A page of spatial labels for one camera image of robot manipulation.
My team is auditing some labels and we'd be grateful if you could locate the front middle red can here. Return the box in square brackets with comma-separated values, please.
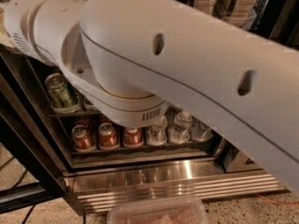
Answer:
[98, 122, 119, 150]

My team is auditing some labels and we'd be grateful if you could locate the white can rightmost on shelf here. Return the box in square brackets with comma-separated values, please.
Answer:
[216, 0, 257, 27]

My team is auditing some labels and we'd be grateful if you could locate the front left green can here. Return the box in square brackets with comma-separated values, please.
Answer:
[45, 73, 78, 108]

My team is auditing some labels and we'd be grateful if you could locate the open glass fridge door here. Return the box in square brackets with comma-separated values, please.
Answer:
[0, 58, 66, 214]

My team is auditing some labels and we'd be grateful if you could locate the front right red can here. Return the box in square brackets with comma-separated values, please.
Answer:
[123, 128, 142, 147]

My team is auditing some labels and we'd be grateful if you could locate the red can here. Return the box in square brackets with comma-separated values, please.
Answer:
[123, 128, 142, 147]
[71, 125, 95, 152]
[98, 122, 119, 150]

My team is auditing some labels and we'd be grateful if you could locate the left water bottle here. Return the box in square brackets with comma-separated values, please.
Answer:
[148, 116, 167, 146]

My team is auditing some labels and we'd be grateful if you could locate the front left red can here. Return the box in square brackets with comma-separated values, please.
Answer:
[71, 125, 95, 152]

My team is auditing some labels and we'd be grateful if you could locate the middle water bottle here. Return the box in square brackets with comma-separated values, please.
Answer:
[169, 111, 192, 144]

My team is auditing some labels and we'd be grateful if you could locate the orange cable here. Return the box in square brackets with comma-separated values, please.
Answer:
[255, 192, 299, 207]

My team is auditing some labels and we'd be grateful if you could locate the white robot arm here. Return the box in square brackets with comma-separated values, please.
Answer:
[4, 0, 299, 192]

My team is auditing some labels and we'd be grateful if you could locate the clear plastic container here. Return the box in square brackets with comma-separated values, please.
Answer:
[107, 195, 209, 224]

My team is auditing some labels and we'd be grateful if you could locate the stainless steel fridge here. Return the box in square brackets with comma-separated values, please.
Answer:
[1, 0, 287, 215]

